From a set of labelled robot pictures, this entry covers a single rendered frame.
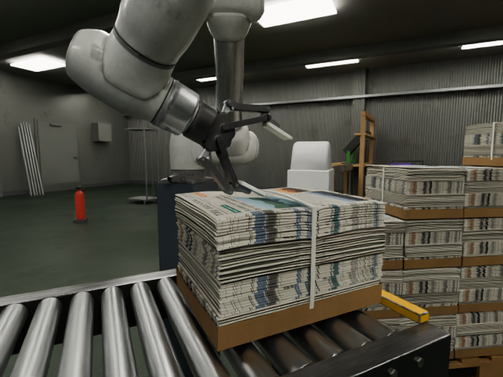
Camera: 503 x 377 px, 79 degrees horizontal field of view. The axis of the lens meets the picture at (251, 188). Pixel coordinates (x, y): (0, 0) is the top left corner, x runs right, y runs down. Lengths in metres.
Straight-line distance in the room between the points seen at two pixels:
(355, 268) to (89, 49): 0.61
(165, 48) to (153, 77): 0.05
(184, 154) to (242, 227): 0.90
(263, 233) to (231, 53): 0.73
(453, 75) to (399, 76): 1.18
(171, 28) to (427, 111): 8.62
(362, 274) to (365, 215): 0.13
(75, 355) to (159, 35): 0.51
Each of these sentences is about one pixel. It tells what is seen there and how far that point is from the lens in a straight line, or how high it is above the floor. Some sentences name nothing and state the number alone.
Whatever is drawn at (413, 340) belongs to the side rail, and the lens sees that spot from 0.66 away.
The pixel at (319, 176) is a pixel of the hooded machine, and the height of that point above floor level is 0.82.
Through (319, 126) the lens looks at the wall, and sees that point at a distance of 9.16.
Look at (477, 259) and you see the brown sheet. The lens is 1.81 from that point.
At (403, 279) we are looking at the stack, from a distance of 1.62.
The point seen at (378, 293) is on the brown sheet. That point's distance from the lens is 0.74.
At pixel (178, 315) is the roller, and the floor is 0.80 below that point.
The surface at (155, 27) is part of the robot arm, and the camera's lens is 0.49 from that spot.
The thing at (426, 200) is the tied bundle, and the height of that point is 0.92.
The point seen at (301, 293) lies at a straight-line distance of 0.61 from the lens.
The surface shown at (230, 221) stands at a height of 1.02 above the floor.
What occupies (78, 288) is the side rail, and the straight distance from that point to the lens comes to 0.89.
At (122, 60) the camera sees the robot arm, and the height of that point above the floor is 1.26.
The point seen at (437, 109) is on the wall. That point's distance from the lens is 8.98.
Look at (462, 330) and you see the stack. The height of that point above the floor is 0.29.
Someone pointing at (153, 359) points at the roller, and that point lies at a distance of 0.59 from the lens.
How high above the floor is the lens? 1.12
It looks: 6 degrees down
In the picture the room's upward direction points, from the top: straight up
